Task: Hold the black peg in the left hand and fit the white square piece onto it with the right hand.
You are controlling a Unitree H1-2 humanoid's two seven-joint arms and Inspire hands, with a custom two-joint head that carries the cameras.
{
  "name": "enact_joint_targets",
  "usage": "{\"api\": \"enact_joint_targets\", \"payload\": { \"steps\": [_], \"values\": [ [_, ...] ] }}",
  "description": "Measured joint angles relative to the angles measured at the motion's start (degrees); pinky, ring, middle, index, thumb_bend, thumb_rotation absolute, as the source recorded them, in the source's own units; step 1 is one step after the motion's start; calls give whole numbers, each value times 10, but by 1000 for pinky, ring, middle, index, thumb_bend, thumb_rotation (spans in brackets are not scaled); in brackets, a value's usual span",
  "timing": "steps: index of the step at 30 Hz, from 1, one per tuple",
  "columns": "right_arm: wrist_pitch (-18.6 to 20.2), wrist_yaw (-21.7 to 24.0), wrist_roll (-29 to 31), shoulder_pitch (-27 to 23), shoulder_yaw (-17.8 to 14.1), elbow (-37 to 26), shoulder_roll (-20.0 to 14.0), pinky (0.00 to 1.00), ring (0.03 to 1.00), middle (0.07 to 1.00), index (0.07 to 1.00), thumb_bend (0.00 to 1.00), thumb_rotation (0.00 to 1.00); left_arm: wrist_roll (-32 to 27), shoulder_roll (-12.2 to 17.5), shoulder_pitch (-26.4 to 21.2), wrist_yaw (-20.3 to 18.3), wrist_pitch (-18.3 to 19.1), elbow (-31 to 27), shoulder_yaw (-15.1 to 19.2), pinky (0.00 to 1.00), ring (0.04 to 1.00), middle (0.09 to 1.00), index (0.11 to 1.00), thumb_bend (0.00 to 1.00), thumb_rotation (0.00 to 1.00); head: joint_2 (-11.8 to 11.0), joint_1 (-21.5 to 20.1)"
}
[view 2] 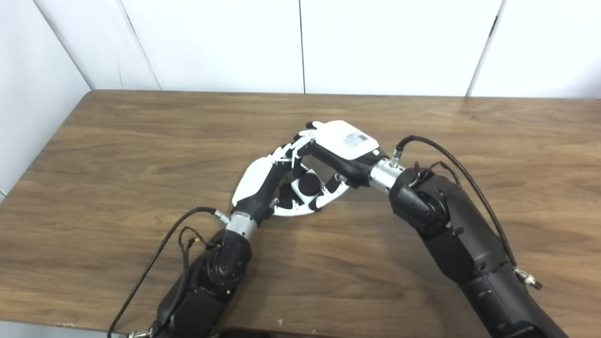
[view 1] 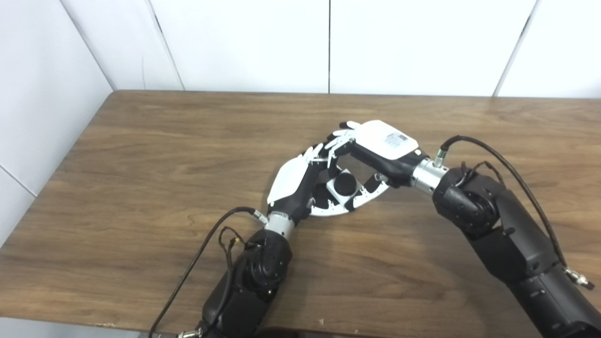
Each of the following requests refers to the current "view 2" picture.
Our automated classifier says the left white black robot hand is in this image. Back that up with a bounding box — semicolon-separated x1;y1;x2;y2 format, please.
225;143;324;240

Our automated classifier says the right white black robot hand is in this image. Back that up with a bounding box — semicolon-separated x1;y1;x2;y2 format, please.
291;120;405;213

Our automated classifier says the white square piece with hole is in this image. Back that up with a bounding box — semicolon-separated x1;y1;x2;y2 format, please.
290;172;325;208

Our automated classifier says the black peg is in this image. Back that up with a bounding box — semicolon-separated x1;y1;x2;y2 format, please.
278;172;321;207

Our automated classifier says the glossy black robot torso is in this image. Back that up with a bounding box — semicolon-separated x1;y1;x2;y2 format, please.
221;330;329;338

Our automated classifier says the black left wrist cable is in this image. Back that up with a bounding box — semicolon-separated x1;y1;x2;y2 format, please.
107;207;231;338

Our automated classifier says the thin left arm wire bundle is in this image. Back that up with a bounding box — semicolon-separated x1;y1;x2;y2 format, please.
177;226;212;282

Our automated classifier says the thin arm wire bundle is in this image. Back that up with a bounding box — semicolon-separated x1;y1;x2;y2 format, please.
177;226;212;282
413;161;463;188

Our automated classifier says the thin right arm wire bundle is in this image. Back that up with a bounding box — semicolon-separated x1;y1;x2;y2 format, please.
413;161;463;188

